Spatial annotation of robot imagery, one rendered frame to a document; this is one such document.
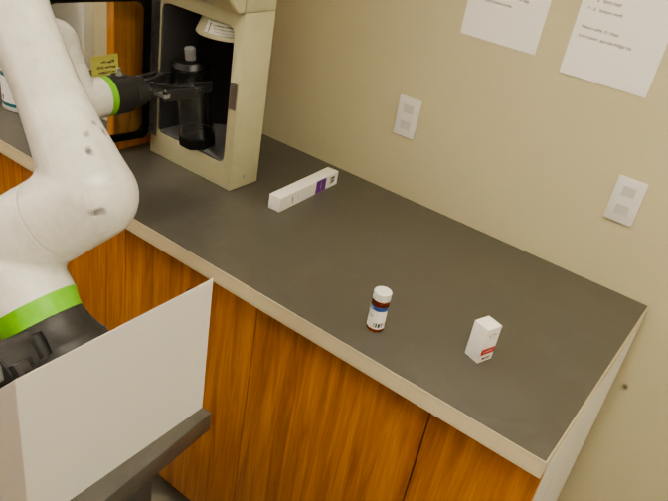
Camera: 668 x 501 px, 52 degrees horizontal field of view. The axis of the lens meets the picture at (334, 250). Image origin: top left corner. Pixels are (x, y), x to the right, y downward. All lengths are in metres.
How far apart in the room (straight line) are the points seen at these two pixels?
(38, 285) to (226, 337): 0.70
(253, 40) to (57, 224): 0.92
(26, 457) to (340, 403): 0.74
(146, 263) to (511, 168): 0.98
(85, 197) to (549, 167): 1.22
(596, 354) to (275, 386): 0.71
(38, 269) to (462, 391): 0.77
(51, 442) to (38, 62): 0.52
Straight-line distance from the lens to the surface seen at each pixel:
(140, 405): 1.06
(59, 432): 0.97
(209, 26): 1.85
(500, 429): 1.29
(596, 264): 1.88
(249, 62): 1.78
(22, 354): 1.03
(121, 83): 1.69
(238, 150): 1.85
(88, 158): 1.00
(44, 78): 1.07
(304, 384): 1.54
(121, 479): 1.09
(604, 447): 2.13
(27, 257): 1.04
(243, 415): 1.75
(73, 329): 1.05
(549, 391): 1.42
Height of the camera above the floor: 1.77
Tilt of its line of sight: 30 degrees down
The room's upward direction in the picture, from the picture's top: 11 degrees clockwise
